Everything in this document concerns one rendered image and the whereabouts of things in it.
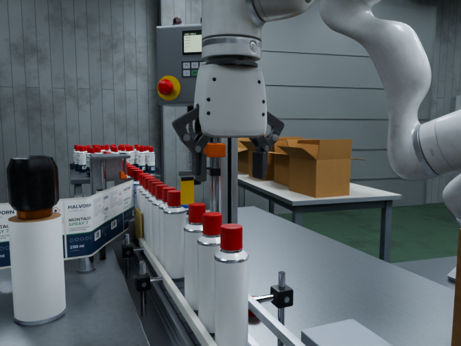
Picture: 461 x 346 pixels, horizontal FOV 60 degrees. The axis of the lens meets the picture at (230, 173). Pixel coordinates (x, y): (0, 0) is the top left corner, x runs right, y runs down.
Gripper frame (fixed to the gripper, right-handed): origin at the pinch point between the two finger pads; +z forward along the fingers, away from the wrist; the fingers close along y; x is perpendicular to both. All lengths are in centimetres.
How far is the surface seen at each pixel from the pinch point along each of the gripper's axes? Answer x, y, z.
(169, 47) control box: -43, -2, -26
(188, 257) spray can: -16.6, 1.4, 17.5
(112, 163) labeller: -75, 9, 4
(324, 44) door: -426, -318, -126
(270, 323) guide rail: 6.7, -3.4, 20.4
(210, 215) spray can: -8.0, 0.3, 7.9
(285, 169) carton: -212, -133, 24
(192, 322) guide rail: -6.7, 3.8, 25.3
